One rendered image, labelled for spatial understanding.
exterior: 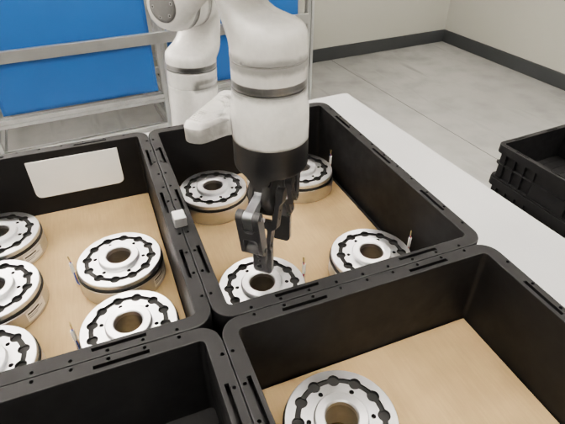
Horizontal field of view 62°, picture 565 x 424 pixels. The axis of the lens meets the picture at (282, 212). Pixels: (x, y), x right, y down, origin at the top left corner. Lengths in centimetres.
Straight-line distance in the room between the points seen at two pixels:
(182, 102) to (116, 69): 160
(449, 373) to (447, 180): 62
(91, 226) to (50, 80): 178
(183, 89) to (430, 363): 61
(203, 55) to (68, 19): 158
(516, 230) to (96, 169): 75
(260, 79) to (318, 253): 30
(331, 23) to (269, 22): 348
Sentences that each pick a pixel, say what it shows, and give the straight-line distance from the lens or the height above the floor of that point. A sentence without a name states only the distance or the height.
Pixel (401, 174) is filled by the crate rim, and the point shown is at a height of 93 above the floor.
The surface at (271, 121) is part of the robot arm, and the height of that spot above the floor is 107.
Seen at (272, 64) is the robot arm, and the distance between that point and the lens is 40.
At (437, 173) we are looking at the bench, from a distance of 110.
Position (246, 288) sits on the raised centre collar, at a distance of 54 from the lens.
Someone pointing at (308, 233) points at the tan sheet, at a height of 83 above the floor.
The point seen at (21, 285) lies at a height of 86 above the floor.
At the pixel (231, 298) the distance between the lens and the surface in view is 54.
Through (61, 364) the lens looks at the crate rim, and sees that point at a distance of 44.
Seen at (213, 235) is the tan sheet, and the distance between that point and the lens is 67.
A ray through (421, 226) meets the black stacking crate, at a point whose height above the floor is 89.
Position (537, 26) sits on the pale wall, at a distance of 399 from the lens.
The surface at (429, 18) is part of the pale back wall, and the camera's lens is 446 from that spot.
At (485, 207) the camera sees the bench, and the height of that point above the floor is 70.
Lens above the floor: 125
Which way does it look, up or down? 37 degrees down
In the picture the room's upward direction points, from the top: straight up
